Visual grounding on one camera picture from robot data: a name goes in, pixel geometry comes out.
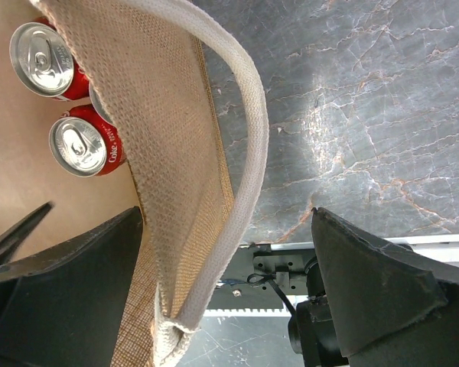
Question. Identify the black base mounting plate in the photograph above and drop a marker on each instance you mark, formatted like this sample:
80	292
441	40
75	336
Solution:
294	270

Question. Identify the brown canvas tote bag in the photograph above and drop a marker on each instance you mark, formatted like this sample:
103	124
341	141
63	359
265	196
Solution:
189	106

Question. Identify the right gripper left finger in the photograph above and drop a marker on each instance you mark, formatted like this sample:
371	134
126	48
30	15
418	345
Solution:
63	306

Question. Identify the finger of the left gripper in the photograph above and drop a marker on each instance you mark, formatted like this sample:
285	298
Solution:
11	240

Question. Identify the red coke can front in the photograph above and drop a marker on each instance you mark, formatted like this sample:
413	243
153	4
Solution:
97	105

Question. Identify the red coke can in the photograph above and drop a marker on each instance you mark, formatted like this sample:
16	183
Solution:
97	105
44	63
84	144

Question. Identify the light blue cable duct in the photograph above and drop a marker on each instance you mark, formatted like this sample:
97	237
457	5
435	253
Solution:
265	305

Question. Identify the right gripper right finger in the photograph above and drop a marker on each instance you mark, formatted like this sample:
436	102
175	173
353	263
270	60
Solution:
390	306

